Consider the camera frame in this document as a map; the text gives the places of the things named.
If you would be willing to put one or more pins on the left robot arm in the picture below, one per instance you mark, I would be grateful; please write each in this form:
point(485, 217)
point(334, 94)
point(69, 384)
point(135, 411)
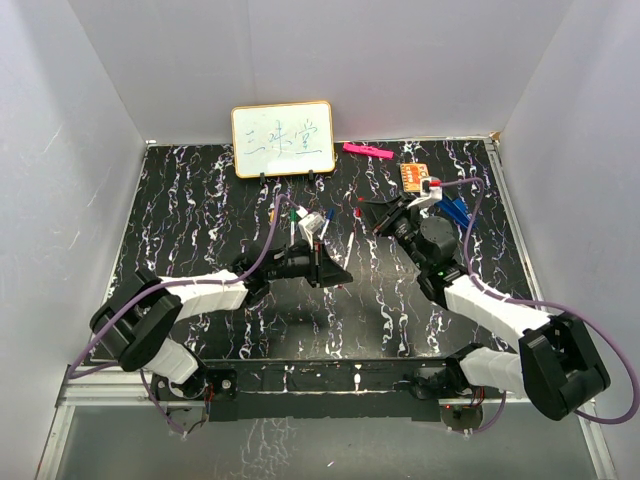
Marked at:
point(140, 339)

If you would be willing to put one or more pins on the orange card pack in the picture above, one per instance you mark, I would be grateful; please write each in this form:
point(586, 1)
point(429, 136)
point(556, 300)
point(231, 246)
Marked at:
point(412, 175)

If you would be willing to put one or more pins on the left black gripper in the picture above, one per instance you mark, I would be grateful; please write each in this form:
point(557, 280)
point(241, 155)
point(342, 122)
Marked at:
point(319, 263)

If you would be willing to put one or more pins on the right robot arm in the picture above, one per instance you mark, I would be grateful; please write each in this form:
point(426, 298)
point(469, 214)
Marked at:
point(553, 361)

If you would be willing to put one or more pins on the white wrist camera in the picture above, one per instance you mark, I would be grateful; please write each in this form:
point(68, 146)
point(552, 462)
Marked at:
point(430, 194)
point(309, 224)

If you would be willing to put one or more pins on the white pen red tip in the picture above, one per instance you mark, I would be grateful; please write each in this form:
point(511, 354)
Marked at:
point(349, 249)

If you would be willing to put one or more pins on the white pen blue tip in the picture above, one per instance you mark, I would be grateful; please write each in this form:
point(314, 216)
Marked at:
point(324, 229)

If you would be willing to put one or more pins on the blue stapler tool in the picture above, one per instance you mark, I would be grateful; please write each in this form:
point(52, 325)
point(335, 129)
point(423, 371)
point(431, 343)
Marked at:
point(456, 210)

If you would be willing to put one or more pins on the white pen green tip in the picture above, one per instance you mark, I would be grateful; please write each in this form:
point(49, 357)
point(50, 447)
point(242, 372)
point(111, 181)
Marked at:
point(292, 231)

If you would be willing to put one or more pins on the pink plastic clip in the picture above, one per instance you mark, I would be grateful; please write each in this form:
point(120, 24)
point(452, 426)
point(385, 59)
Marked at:
point(367, 151)

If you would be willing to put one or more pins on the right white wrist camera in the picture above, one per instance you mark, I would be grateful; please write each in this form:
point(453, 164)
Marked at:
point(430, 194)

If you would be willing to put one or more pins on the small whiteboard with wooden frame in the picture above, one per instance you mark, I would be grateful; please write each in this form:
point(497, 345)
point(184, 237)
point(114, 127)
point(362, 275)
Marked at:
point(283, 139)

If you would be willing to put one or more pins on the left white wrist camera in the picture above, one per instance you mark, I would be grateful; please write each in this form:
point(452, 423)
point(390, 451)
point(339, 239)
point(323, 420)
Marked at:
point(309, 224)

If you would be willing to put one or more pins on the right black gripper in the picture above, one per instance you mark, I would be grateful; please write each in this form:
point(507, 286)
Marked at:
point(387, 214)

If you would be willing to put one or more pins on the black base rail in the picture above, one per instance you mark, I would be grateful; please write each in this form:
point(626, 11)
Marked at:
point(418, 389)

